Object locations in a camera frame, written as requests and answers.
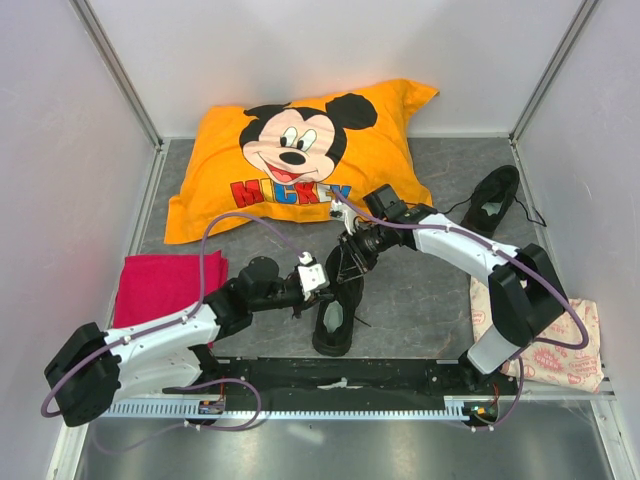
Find magenta folded cloth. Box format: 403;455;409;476
112;254;200;328

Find right aluminium frame post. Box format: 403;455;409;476
509;0;600;146

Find aluminium slotted rail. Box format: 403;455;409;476
103;389;479;421

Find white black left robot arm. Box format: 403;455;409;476
41;257;330;427

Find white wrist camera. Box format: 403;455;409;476
296;252;330;300
329;199;358;235

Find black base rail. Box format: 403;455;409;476
161;349;521;413

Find cream pink cartoon pouch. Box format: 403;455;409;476
469;277;604;393

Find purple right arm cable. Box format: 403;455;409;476
331;184;590;351

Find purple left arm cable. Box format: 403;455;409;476
39;211;311;417

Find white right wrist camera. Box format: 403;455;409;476
329;199;358;235

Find orange Mickey pillow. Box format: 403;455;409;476
164;79;439;245

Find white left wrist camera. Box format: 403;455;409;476
296;252;330;300

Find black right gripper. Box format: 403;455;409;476
337;220;392;284

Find black shoe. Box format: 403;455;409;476
312;246;364;357
461;165;520;238

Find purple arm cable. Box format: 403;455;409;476
331;184;590;351
39;211;311;417

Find left aluminium frame post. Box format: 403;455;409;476
69;0;164;151

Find aluminium frame post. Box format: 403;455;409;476
509;0;600;146
69;0;164;151

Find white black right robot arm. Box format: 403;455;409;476
330;185;569;394

